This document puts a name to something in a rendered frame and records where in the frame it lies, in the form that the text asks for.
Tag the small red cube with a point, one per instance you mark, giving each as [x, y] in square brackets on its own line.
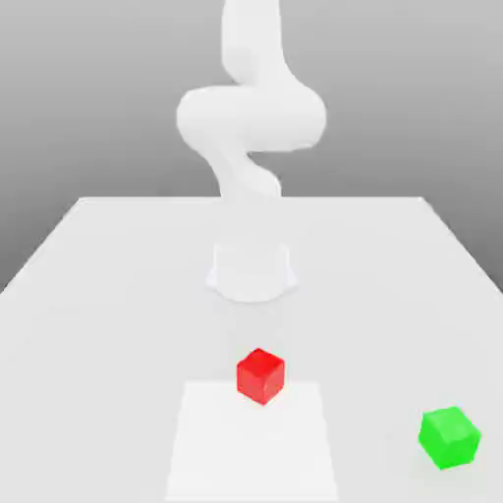
[260, 376]

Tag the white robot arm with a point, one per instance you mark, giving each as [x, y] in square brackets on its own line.
[251, 118]

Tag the small green cube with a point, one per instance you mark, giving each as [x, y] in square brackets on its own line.
[448, 437]

